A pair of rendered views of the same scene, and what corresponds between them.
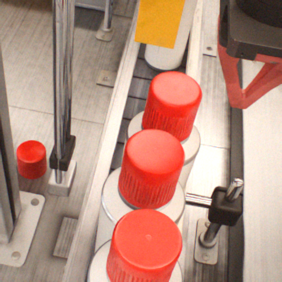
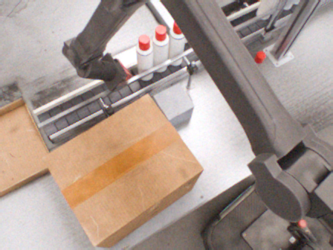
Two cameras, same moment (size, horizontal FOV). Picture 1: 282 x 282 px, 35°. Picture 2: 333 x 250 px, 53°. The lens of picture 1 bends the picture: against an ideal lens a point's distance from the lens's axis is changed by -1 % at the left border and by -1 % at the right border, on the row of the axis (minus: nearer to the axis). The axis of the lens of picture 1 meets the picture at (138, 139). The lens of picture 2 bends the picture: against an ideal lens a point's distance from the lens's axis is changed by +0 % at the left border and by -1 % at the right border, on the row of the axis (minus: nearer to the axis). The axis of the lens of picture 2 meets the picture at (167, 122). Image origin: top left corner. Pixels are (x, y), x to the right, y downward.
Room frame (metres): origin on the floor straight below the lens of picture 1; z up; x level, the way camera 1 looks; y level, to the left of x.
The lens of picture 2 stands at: (0.97, 0.50, 1.89)
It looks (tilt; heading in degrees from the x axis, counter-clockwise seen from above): 68 degrees down; 234
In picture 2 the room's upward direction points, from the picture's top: 6 degrees clockwise
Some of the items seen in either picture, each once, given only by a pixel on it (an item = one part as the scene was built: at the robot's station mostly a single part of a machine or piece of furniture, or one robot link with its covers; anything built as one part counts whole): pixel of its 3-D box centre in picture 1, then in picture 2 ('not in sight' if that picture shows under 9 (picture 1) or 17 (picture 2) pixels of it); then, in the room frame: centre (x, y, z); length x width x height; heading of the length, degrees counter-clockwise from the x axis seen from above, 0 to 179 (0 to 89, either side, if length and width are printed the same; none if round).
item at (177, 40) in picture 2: not in sight; (176, 42); (0.60, -0.01, 0.98); 0.05 x 0.05 x 0.20
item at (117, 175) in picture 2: not in sight; (127, 175); (0.94, 0.29, 0.99); 0.30 x 0.24 x 0.27; 5
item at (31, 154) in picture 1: (32, 158); (259, 56); (0.30, 0.12, 0.85); 0.03 x 0.03 x 0.03
